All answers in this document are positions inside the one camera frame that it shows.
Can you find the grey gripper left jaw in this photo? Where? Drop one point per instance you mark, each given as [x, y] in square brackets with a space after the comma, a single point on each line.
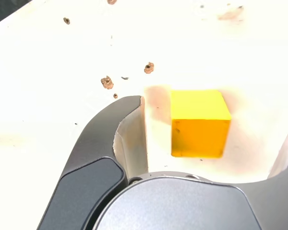
[96, 148]

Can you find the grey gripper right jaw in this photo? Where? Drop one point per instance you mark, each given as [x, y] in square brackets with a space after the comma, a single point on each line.
[182, 206]

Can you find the yellow cube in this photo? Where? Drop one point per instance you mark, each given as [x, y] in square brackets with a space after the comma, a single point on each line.
[199, 134]

